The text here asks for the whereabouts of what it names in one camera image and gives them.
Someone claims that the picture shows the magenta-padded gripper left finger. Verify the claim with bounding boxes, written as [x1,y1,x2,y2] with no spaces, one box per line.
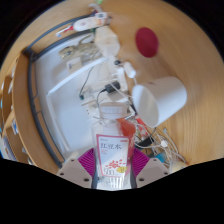
[56,148,98,189]

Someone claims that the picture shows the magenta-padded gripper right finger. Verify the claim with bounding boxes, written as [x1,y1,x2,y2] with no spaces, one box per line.
[129,148,171,189]

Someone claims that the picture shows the pink drink bottle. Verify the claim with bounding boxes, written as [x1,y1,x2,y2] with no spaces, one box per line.
[91,101,136,190]

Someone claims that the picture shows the white cup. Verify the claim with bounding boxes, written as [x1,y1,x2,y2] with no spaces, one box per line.
[131,76,188,129]

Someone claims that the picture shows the black power adapter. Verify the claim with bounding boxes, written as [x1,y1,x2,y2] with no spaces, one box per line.
[104,80,122,94]

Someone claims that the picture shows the white desk lamp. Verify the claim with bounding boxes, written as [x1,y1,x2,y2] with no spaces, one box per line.
[46,56,109,98]

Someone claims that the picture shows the small white earbuds case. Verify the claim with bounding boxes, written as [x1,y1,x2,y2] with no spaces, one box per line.
[123,60,137,79]

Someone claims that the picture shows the tree creature figurine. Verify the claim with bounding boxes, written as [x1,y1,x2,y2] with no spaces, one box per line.
[58,42,101,61]

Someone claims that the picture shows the flat round red coaster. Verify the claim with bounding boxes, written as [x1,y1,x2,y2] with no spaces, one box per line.
[134,27,160,58]

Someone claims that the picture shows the grey metal bed frame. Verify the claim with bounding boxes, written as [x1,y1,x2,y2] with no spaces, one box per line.
[22,13,111,169]

